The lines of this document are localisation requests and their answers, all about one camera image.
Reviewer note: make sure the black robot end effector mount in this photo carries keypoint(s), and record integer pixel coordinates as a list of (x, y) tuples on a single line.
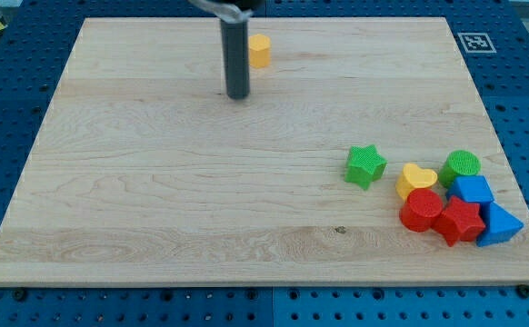
[(246, 3)]

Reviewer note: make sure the light wooden board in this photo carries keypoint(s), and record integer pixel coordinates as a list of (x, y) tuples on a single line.
[(145, 174)]

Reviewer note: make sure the grey cable tie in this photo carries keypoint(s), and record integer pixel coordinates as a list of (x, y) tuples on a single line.
[(232, 12)]

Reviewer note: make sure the blue triangle block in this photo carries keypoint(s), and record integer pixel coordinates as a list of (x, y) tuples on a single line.
[(500, 225)]

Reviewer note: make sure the white fiducial marker tag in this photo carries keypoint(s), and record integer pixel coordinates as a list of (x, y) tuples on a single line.
[(476, 43)]

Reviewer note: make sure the yellow heart block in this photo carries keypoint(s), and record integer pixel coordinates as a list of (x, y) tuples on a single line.
[(414, 177)]

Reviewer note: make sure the red cylinder block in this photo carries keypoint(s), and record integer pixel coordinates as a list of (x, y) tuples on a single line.
[(421, 209)]

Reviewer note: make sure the green cylinder block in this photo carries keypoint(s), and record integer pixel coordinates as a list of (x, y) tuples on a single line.
[(458, 163)]

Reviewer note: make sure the blue cube block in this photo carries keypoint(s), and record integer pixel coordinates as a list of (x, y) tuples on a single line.
[(471, 189)]

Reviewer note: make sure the green star block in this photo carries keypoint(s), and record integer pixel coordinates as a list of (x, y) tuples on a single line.
[(364, 165)]

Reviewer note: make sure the red star block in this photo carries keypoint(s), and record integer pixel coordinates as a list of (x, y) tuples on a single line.
[(459, 221)]

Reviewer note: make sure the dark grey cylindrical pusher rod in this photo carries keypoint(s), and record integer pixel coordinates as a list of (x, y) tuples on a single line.
[(236, 59)]

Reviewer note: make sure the yellow hexagon block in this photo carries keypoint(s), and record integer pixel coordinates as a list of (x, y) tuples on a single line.
[(259, 50)]

